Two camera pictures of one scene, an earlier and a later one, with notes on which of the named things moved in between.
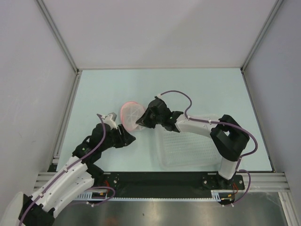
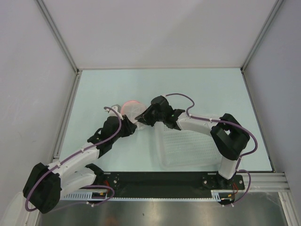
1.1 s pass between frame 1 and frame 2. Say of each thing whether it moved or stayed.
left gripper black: moved
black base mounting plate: stayed
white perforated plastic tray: stayed
